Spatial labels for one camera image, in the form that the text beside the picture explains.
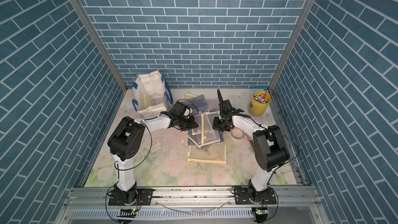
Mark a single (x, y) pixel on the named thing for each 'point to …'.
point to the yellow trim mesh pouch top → (210, 128)
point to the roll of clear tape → (237, 132)
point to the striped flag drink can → (251, 140)
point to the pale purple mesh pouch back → (213, 104)
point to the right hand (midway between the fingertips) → (214, 127)
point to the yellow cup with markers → (259, 103)
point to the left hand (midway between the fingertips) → (202, 126)
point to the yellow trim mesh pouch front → (215, 153)
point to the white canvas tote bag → (152, 96)
